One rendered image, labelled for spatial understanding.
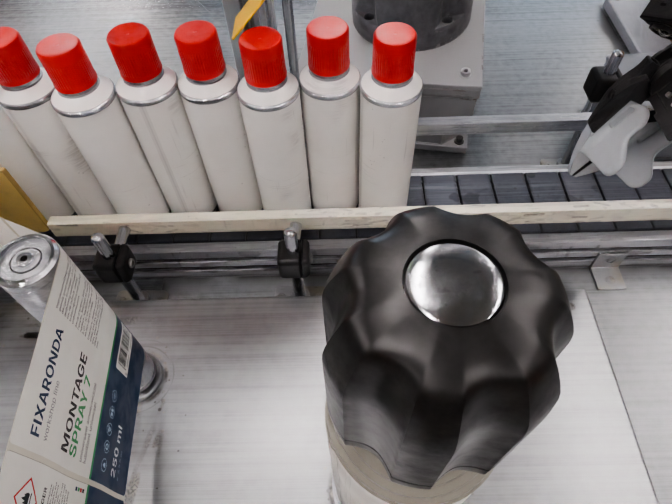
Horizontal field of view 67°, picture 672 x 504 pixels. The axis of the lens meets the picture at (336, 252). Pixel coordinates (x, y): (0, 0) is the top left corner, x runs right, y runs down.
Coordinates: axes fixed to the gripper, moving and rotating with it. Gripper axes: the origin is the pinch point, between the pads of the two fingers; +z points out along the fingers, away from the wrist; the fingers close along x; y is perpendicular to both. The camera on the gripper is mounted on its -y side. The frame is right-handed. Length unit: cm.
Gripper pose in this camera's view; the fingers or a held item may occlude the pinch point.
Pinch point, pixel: (579, 160)
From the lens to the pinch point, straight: 56.8
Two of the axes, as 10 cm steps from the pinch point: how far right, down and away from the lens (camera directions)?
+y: 0.1, 8.2, -5.7
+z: -4.7, 5.1, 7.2
